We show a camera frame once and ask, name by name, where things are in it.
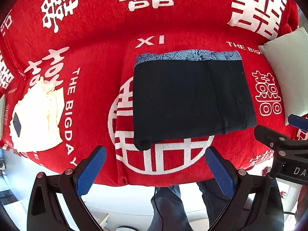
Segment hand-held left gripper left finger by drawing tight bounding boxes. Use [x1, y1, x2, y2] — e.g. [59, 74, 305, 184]
[26, 145, 107, 231]

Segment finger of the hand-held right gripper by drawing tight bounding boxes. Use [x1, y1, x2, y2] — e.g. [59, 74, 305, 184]
[287, 114, 308, 128]
[254, 125, 308, 154]

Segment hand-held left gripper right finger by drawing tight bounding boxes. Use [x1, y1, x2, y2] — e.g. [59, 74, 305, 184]
[204, 146, 285, 231]

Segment dark pants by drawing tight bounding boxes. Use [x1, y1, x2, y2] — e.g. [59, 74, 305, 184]
[132, 50, 257, 151]

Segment white cushion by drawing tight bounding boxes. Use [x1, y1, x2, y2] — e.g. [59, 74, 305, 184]
[258, 27, 308, 126]

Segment person's left leg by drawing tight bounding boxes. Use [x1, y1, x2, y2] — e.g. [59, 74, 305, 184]
[150, 185, 184, 231]

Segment white crumpled cloth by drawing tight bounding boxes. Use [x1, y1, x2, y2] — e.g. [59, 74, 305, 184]
[8, 77, 66, 153]

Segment pale cushion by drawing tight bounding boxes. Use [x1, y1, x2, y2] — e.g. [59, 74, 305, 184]
[0, 94, 7, 135]

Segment red printed blanket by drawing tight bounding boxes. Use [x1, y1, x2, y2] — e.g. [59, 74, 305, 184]
[0, 0, 308, 186]

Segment thin black cable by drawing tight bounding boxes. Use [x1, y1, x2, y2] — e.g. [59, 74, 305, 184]
[153, 187, 161, 231]

